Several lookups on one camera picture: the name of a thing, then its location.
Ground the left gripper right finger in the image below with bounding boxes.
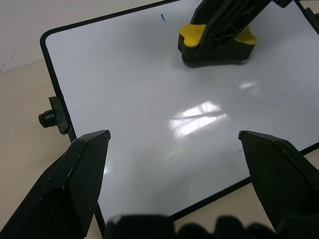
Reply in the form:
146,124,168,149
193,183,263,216
238,130,319,234

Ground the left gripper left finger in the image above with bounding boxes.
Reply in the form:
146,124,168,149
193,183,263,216
0,129,111,239

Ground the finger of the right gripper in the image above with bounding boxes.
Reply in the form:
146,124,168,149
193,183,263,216
191,0,220,25
194,0,271,59

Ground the yellow and black eraser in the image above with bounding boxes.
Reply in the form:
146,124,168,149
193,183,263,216
177,22,257,67

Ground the black-framed whiteboard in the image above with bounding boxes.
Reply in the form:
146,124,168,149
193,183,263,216
38,0,319,236

